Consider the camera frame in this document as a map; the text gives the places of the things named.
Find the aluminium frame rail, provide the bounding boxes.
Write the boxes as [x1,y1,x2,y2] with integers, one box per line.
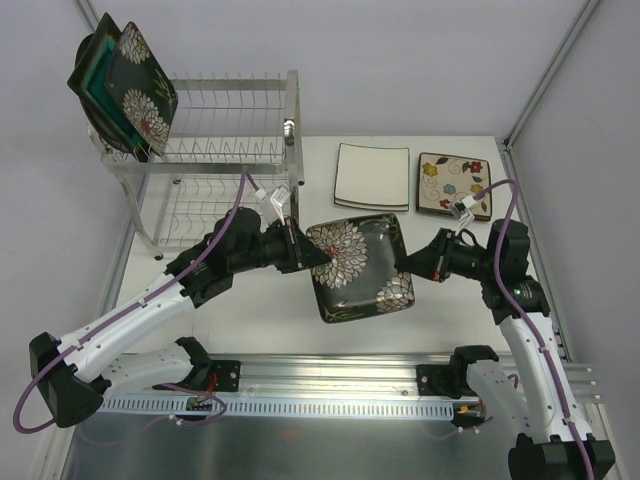
[59,349,601,404]

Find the purple cable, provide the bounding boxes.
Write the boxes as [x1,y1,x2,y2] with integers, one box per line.
[12,167,261,435]
[419,179,596,480]

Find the stainless steel dish rack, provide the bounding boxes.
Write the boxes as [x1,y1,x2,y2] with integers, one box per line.
[88,70,305,260]

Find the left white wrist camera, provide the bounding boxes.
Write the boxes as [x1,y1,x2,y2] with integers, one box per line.
[255,185,291,225]

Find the white slotted cable duct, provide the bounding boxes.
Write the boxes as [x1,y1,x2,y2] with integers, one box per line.
[99,394,455,421]

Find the round silver-rimmed cream plate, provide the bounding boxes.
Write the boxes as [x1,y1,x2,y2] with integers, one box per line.
[74,34,132,154]

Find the black chrysanthemum square plate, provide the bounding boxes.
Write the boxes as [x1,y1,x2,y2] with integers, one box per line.
[104,22,178,156]

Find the cream floral square plate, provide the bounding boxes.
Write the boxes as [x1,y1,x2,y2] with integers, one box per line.
[416,152,492,218]

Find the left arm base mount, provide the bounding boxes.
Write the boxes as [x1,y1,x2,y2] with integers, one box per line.
[206,359,242,393]

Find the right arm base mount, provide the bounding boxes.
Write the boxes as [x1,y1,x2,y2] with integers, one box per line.
[415,364,467,399]

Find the dark square teal-centre plate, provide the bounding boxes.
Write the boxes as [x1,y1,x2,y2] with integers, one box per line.
[67,13,149,163]

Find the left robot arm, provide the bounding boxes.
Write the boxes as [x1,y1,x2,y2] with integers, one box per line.
[27,207,330,428]

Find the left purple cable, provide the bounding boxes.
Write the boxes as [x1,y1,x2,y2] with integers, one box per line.
[12,167,261,435]

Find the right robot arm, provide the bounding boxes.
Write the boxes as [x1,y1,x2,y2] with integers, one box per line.
[396,219,616,479]

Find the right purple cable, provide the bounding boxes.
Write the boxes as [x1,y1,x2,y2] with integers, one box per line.
[419,179,596,480]

